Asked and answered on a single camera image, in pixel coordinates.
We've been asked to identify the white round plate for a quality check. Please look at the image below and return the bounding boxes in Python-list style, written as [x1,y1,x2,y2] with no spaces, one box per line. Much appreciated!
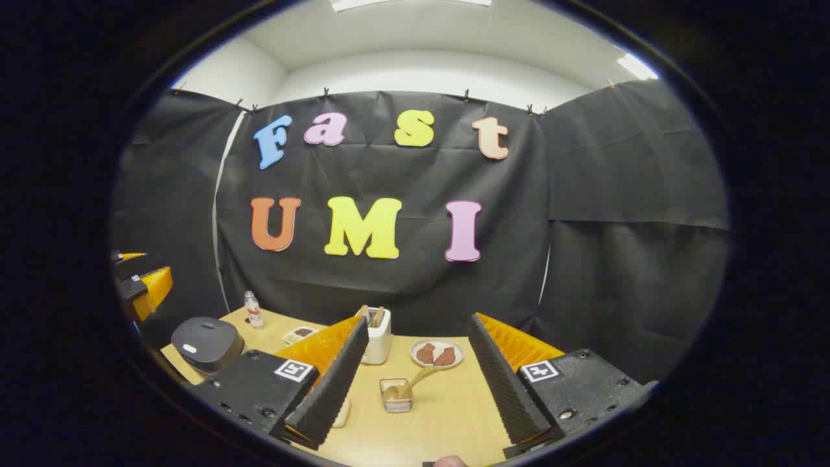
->
[410,339,465,370]

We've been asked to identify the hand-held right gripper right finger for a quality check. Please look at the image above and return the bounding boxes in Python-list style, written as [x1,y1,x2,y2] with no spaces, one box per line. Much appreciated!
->
[468,313,659,460]

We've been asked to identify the ceiling light panel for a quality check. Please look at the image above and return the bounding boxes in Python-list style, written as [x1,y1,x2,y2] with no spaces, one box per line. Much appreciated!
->
[616,53,659,81]
[329,0,492,13]

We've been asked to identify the black rice cooker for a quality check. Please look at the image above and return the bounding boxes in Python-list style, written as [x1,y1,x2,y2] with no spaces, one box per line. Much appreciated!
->
[171,317,245,375]

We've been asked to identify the clear chopstick holder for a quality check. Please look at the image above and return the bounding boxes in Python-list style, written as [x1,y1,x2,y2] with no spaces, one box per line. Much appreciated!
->
[379,378,414,414]

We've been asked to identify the wooden spoon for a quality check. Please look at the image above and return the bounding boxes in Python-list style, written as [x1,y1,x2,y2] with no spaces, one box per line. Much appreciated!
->
[383,365,446,400]

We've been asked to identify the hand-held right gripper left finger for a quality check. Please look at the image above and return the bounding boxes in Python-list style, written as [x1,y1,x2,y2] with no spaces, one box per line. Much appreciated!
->
[193,316,369,451]

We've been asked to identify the white toaster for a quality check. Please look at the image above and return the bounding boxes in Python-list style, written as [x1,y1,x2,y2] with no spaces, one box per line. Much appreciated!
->
[360,306,392,365]

